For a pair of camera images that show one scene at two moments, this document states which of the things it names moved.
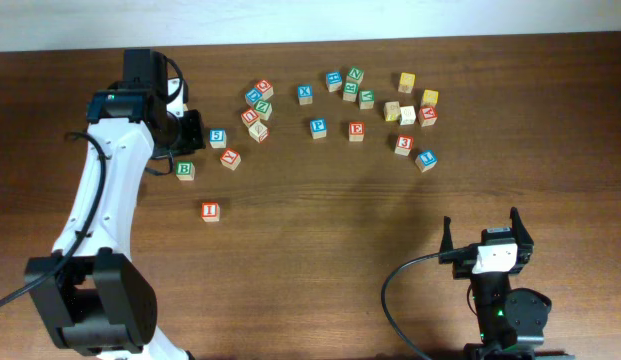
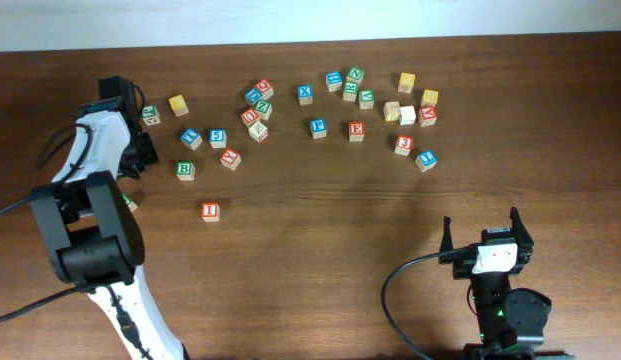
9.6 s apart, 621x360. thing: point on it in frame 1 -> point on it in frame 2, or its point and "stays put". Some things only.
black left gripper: (196, 139) -> (151, 157)
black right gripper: (524, 244) stays put
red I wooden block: (210, 211) stays put
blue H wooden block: (334, 81) stays put
